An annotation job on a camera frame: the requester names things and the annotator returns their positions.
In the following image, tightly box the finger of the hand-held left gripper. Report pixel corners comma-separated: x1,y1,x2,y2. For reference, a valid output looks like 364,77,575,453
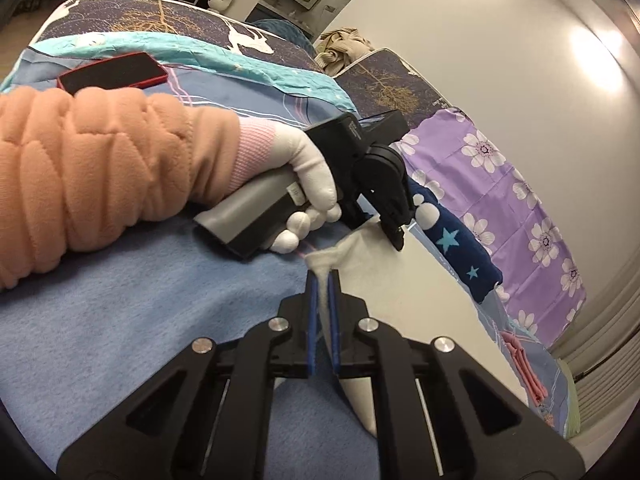
396,172,418,227
372,182,407,253

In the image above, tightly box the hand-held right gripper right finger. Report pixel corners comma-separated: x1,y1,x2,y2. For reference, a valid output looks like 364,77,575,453
329,269,586,480

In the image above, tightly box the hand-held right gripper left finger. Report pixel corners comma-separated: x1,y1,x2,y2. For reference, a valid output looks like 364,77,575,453
56,269,321,480

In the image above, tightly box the dark tree-print pillow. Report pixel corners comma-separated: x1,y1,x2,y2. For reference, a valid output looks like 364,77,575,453
334,48,465,130

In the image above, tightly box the red-rimmed black phone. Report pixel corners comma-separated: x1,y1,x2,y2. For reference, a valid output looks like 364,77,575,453
56,51,169,96

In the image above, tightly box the crumpled beige cloth pile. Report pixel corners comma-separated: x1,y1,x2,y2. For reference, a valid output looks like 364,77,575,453
316,26,377,74

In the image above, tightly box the folded pink cloth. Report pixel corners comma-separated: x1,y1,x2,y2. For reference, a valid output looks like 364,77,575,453
500,330,549,407

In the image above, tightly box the purple floral quilt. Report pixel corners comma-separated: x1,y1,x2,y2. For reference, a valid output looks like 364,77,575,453
395,107,587,350

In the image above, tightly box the person's left hand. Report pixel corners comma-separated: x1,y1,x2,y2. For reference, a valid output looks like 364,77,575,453
269,122,344,256

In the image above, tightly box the dark printed mattress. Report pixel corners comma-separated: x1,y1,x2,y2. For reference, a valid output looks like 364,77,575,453
39,0,322,70

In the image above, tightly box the blue plaid bed sheet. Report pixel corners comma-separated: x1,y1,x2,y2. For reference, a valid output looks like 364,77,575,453
10,30,582,442

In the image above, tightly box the beige t-shirt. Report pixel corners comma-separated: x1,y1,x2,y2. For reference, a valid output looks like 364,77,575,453
305,215,526,437

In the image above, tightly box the navy star-print garment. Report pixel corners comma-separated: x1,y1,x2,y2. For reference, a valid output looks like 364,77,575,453
405,180,504,305

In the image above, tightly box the light blue fleece cloth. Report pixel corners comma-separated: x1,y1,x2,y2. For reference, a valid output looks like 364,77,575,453
0,219,383,480

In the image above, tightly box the dark teal cushion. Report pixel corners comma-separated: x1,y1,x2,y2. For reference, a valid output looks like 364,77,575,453
250,18,317,57

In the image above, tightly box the person's left forearm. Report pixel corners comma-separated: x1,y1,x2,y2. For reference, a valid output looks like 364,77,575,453
0,85,279,292

